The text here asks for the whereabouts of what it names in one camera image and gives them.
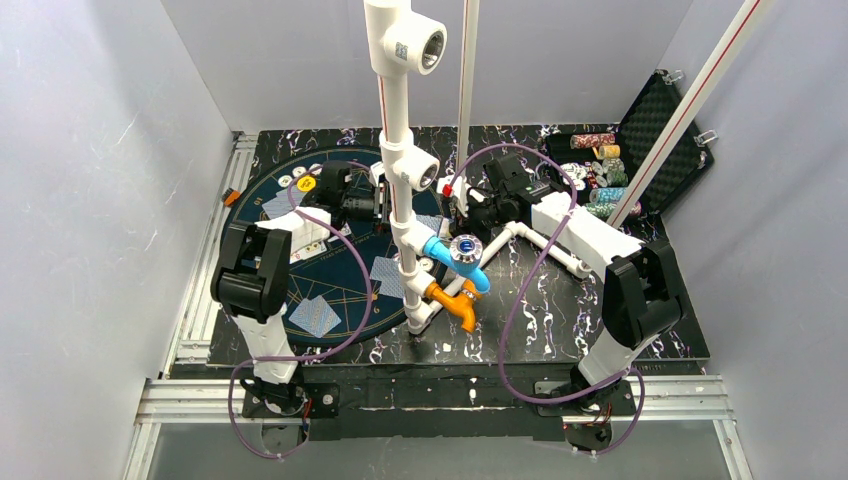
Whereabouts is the yellow button chip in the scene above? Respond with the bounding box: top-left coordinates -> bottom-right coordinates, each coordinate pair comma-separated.
296,175 -> 317,193

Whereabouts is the blue back card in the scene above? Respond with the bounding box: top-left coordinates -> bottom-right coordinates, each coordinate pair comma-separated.
370,257 -> 400,282
289,296 -> 329,332
304,301 -> 341,338
379,276 -> 404,299
262,197 -> 294,219
277,189 -> 305,205

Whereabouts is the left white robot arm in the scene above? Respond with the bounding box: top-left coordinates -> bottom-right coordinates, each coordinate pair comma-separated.
210,160 -> 373,386

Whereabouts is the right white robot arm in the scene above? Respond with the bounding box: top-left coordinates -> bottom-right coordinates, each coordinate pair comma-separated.
483,154 -> 691,393

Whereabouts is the blue pipe valve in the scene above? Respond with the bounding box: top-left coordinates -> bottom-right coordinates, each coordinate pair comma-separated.
422,234 -> 491,294

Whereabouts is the loose white chips pile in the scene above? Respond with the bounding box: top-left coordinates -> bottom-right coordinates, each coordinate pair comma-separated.
561,161 -> 608,191

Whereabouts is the black chip case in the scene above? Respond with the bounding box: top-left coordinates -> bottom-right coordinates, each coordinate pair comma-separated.
544,69 -> 715,214

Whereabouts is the red chip row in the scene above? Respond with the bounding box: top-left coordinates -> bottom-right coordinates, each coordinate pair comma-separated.
569,132 -> 616,149

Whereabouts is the light blue chip row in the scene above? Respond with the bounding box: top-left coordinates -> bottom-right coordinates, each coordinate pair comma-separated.
589,187 -> 627,204

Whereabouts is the green pink chip row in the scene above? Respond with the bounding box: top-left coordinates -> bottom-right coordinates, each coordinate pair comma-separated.
584,202 -> 642,220

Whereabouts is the round blue poker mat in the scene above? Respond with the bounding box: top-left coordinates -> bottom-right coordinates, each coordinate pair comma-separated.
226,145 -> 406,348

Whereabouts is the green chip stack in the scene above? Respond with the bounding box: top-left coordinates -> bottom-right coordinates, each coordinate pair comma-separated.
602,158 -> 629,187

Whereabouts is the yellow chip stack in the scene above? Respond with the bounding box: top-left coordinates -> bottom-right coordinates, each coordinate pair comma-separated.
597,144 -> 621,159

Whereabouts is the orange black clamp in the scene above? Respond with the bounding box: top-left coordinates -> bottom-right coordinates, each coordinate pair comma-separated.
221,188 -> 241,208

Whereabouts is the orange pipe valve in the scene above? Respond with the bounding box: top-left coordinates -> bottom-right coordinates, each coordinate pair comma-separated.
425,280 -> 482,334

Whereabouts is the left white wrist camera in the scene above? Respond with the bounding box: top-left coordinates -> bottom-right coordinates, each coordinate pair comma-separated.
369,161 -> 385,187

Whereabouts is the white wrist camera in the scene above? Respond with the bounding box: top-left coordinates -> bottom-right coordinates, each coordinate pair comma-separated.
436,175 -> 469,217
369,161 -> 385,187

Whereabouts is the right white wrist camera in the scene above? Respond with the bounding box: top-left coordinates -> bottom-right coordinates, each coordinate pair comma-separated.
436,175 -> 469,217

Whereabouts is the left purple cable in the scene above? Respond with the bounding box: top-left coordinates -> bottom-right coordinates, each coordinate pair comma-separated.
227,158 -> 376,461

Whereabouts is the purple cable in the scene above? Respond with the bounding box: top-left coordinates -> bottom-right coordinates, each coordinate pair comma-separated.
449,142 -> 646,456
227,158 -> 376,461

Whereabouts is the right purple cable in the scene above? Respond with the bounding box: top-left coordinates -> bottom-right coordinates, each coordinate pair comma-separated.
449,142 -> 646,456

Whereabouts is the white PVC pipe frame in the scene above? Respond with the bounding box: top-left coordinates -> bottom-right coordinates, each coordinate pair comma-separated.
364,1 -> 772,334

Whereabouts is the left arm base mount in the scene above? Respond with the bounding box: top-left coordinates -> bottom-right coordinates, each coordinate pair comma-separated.
238,373 -> 341,419

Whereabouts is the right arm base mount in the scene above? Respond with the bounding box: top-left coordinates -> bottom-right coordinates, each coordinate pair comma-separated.
533,380 -> 641,455

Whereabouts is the aluminium frame rail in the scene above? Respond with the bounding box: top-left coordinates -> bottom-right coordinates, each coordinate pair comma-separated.
122,131 -> 757,480

